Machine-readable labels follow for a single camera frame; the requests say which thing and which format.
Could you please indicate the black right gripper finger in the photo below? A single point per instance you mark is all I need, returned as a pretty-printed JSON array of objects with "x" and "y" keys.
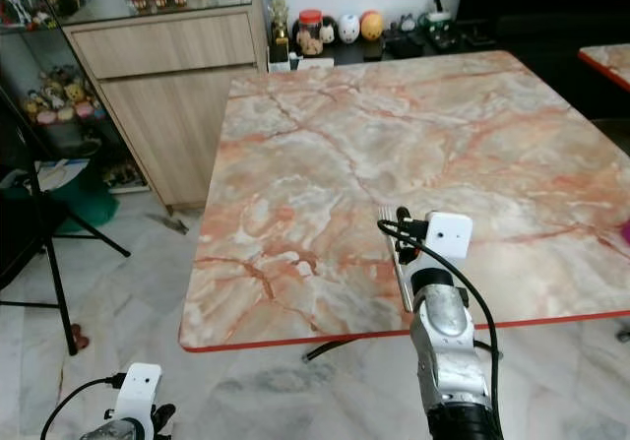
[{"x": 402, "y": 216}]

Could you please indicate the silver metal fork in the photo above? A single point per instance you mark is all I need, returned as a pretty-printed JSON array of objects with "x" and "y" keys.
[{"x": 396, "y": 273}]

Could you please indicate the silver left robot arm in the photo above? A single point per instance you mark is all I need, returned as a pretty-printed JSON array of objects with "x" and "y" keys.
[{"x": 110, "y": 432}]

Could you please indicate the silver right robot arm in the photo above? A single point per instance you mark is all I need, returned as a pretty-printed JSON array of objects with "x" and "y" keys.
[{"x": 445, "y": 351}]

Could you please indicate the black metal table leg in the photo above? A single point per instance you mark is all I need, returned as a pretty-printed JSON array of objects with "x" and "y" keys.
[{"x": 330, "y": 349}]

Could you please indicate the orange egg figurine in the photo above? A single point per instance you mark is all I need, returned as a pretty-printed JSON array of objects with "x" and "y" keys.
[{"x": 371, "y": 26}]

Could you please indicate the white egg figurine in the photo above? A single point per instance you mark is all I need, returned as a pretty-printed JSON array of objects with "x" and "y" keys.
[{"x": 348, "y": 29}]

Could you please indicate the dark green teapot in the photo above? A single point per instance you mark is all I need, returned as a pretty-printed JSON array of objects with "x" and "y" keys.
[{"x": 438, "y": 19}]

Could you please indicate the red-lidded snack jar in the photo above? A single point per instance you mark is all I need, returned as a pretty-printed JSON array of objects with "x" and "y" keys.
[{"x": 310, "y": 34}]

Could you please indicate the black tripod stand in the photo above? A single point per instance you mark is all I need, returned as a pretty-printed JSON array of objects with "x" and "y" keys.
[{"x": 49, "y": 233}]

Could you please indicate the gold figurine trophy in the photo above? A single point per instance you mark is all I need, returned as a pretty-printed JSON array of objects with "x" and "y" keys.
[{"x": 281, "y": 31}]

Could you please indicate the green bin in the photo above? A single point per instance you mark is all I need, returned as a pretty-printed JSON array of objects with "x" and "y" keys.
[{"x": 89, "y": 199}]

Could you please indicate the light wooden cabinet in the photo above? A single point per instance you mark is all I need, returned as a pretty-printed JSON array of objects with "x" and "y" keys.
[{"x": 172, "y": 115}]

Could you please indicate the glass display cabinet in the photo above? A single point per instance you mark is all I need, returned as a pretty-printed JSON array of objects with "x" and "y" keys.
[{"x": 30, "y": 56}]

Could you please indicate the pastel plush toy cluster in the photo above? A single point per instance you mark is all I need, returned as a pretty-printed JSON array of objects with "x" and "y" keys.
[{"x": 64, "y": 100}]

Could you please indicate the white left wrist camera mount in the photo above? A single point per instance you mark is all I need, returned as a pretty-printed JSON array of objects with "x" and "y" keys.
[{"x": 140, "y": 389}]

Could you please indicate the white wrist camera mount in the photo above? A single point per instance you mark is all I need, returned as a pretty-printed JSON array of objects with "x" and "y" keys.
[
  {"x": 140, "y": 389},
  {"x": 448, "y": 235}
]

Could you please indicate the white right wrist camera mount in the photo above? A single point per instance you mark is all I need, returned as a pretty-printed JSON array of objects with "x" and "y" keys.
[{"x": 448, "y": 235}]

